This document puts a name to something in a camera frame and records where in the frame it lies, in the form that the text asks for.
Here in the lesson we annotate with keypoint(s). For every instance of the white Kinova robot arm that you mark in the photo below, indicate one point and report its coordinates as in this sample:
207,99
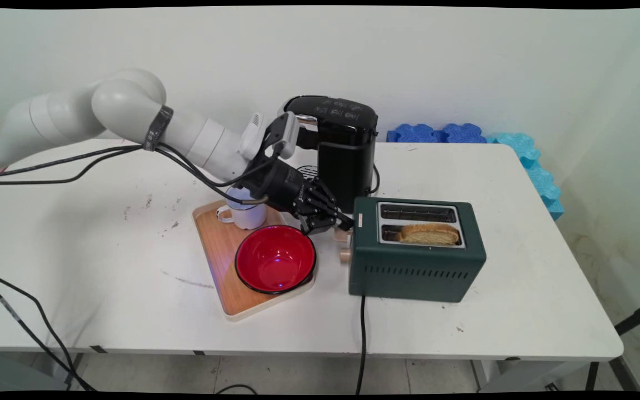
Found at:
125,103

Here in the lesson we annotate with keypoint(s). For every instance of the cyan foam mat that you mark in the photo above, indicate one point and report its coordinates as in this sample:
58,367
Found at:
539,178

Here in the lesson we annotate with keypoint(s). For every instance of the green two-slot toaster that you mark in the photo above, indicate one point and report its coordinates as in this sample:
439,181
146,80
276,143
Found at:
414,266

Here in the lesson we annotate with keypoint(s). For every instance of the blue foam mat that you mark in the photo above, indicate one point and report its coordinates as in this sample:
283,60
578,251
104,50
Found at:
436,133

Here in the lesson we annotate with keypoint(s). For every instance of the grey table leg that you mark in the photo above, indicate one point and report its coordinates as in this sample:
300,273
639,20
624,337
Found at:
74,369

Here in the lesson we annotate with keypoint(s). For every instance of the beige toaster lever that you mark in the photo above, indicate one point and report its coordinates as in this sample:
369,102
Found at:
342,236

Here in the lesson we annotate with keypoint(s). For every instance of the black coffee machine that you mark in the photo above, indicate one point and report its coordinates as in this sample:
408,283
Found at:
348,161

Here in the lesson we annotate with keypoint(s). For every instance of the beige toaster knob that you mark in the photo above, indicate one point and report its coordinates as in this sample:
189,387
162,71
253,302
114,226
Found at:
345,255

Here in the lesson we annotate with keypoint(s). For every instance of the red enamel bowl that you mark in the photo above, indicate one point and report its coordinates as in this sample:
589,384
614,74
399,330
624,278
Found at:
274,258

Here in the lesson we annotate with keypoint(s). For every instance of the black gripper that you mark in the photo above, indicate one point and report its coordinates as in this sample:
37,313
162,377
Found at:
278,183

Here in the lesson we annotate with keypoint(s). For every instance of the toasted bread slice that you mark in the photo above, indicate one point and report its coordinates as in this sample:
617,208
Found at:
430,235

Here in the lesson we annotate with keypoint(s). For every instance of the wooden serving tray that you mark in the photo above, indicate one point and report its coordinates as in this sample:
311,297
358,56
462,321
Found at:
223,261

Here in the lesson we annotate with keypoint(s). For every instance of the white enamel mug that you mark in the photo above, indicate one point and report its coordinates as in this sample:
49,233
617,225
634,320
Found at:
250,216

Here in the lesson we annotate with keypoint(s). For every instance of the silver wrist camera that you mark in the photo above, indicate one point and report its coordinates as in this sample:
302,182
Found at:
286,130

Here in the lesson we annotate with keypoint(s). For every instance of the black tripod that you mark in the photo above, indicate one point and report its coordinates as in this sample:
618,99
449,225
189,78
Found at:
634,319

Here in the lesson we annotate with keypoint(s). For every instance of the white table leg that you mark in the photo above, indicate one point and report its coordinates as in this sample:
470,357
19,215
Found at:
484,375

